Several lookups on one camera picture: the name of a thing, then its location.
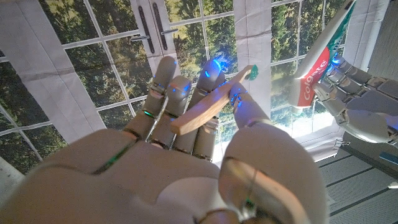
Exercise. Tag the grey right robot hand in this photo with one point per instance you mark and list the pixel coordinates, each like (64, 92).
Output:
(140, 180)

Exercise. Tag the wooden toothbrush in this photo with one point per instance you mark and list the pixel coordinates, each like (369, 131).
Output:
(205, 109)

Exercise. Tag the green red toothpaste tube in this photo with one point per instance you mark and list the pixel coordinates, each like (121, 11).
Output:
(314, 74)

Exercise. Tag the printed window backdrop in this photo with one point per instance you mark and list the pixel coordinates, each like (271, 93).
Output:
(93, 62)

